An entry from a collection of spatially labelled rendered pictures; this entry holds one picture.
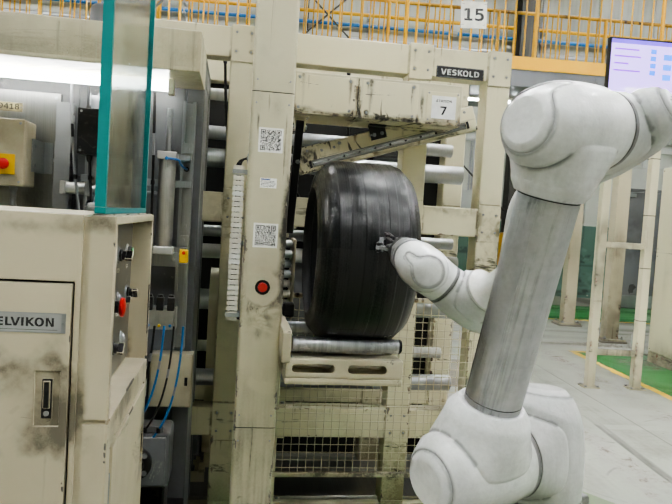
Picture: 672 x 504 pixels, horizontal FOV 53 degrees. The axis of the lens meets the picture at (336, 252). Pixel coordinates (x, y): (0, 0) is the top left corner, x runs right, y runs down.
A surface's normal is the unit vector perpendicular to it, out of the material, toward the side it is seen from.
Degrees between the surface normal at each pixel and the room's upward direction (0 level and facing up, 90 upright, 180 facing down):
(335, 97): 90
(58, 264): 90
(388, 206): 58
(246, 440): 90
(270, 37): 90
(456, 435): 80
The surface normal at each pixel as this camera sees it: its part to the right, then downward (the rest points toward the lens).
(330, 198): -0.55, -0.45
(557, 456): 0.53, -0.10
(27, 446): 0.15, 0.06
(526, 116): -0.78, -0.07
